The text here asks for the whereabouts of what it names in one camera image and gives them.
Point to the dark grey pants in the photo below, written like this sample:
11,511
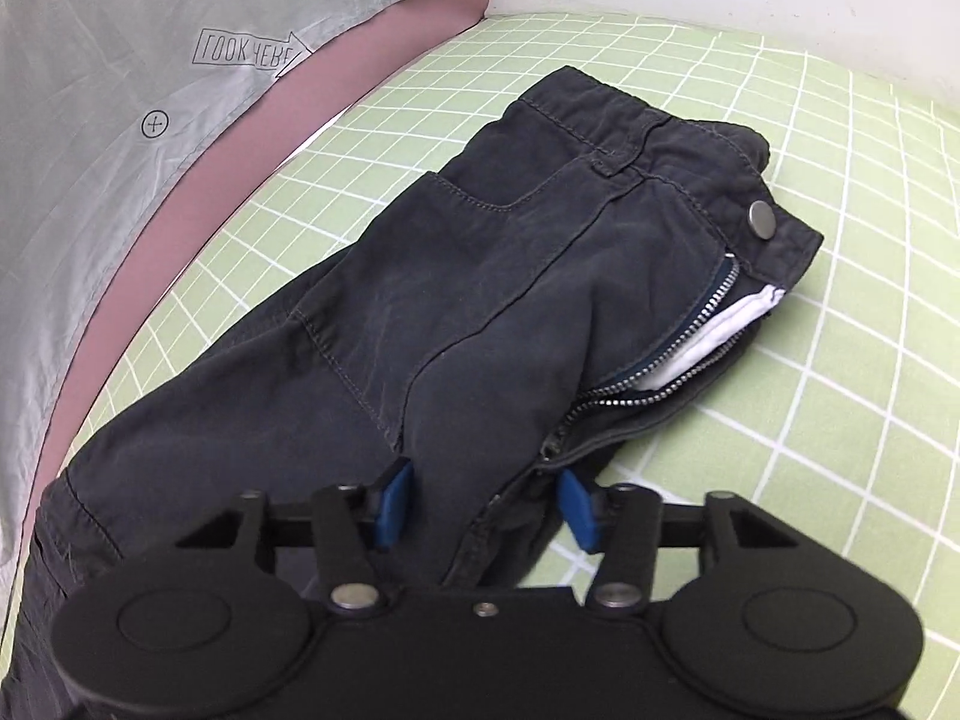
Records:
465,277

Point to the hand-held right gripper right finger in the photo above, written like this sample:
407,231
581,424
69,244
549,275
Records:
577,511

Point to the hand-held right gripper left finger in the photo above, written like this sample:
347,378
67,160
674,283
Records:
394,504

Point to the grey printed sheet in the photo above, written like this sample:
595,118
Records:
112,202

